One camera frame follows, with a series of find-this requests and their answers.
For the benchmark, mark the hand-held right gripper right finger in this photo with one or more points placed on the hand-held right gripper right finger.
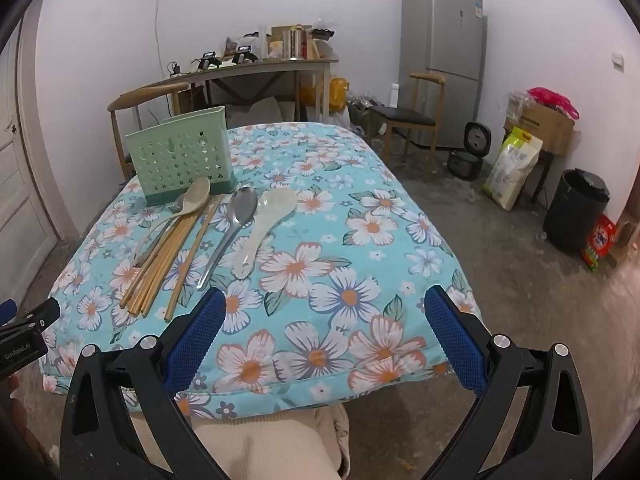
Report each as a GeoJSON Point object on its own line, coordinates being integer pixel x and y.
{"type": "Point", "coordinates": [455, 340]}

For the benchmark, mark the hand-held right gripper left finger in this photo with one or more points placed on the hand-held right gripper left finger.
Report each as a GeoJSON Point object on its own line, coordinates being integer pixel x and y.
{"type": "Point", "coordinates": [195, 340]}

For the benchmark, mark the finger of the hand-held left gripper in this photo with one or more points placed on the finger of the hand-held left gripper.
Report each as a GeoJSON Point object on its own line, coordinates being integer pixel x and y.
{"type": "Point", "coordinates": [6, 310]}
{"type": "Point", "coordinates": [42, 316]}

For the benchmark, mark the bundle of bamboo chopsticks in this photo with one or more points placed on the bundle of bamboo chopsticks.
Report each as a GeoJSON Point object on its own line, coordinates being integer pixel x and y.
{"type": "Point", "coordinates": [152, 275]}

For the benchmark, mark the small metal spoon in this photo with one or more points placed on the small metal spoon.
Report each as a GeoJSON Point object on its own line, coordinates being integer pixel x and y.
{"type": "Point", "coordinates": [150, 247]}

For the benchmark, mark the large metal spoon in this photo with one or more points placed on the large metal spoon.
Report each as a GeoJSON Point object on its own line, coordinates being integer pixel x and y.
{"type": "Point", "coordinates": [242, 207]}

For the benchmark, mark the beige plastic spoon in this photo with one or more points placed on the beige plastic spoon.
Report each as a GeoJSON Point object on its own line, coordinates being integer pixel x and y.
{"type": "Point", "coordinates": [196, 194]}

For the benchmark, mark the green perforated utensil holder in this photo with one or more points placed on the green perforated utensil holder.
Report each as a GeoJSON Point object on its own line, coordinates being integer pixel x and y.
{"type": "Point", "coordinates": [175, 160]}

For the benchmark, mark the white panelled door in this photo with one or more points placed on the white panelled door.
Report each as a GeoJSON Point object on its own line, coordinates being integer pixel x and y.
{"type": "Point", "coordinates": [20, 175]}

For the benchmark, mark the blue floral quilt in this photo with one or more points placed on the blue floral quilt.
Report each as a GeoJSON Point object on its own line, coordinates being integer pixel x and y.
{"type": "Point", "coordinates": [350, 240]}

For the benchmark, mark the red printed box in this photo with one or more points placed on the red printed box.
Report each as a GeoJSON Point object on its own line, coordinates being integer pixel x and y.
{"type": "Point", "coordinates": [600, 242]}

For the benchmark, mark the black trash bin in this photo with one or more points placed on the black trash bin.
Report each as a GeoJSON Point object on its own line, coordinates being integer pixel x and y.
{"type": "Point", "coordinates": [575, 212]}

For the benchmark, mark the yellow white rice bag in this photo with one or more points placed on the yellow white rice bag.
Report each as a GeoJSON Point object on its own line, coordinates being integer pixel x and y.
{"type": "Point", "coordinates": [512, 167]}

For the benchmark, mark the black rice cooker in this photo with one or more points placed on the black rice cooker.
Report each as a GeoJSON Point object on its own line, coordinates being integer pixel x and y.
{"type": "Point", "coordinates": [467, 157]}

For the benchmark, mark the wooden chair with black seat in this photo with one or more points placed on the wooden chair with black seat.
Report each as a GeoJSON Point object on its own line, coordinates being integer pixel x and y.
{"type": "Point", "coordinates": [405, 116]}

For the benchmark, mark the brown cardboard box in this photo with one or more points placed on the brown cardboard box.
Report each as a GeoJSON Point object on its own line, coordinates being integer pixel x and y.
{"type": "Point", "coordinates": [542, 127]}

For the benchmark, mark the dark green bag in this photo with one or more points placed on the dark green bag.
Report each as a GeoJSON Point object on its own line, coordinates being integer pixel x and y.
{"type": "Point", "coordinates": [362, 115]}

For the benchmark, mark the wooden round-back chair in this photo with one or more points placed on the wooden round-back chair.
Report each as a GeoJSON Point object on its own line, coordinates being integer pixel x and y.
{"type": "Point", "coordinates": [145, 94]}

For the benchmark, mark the white bottle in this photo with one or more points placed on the white bottle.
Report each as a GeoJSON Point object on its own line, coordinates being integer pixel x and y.
{"type": "Point", "coordinates": [395, 96]}

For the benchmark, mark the pink plastic bag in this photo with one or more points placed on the pink plastic bag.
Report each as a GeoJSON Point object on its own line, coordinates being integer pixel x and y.
{"type": "Point", "coordinates": [552, 100]}

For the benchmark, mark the yellow plastic bag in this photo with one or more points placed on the yellow plastic bag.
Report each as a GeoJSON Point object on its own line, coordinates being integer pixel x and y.
{"type": "Point", "coordinates": [337, 92]}

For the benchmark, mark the black device on stand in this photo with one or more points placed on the black device on stand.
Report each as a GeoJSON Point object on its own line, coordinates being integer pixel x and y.
{"type": "Point", "coordinates": [243, 55]}
{"type": "Point", "coordinates": [208, 60]}

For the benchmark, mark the wooden desk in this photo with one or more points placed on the wooden desk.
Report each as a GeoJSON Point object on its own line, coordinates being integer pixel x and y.
{"type": "Point", "coordinates": [280, 66]}

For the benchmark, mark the stack of boxes and books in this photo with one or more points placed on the stack of boxes and books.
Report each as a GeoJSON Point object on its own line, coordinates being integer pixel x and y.
{"type": "Point", "coordinates": [295, 42]}

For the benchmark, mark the white wall switch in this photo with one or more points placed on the white wall switch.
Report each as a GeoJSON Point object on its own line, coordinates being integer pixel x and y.
{"type": "Point", "coordinates": [618, 62]}

